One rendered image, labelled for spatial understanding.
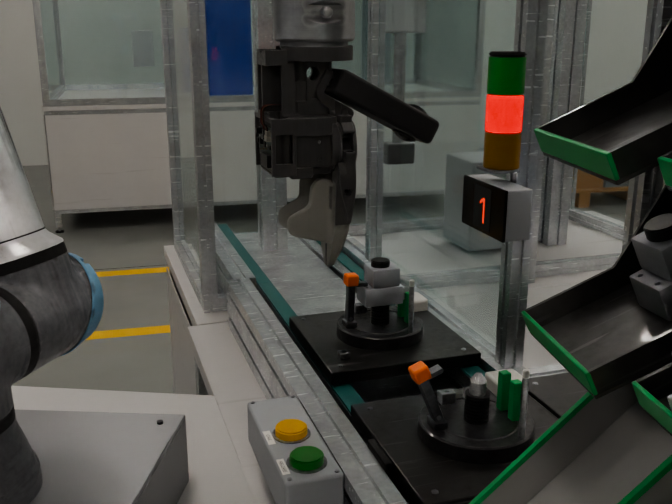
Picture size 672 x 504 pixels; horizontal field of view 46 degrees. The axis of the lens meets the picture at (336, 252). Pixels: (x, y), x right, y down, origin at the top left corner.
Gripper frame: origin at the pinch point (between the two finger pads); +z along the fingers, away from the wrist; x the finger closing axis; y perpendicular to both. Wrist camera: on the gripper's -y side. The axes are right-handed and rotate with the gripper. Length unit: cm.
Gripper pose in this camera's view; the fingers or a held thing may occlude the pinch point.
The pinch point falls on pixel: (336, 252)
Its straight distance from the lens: 79.0
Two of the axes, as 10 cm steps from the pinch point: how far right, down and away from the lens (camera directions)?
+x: 3.1, 2.6, -9.1
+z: 0.0, 9.6, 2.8
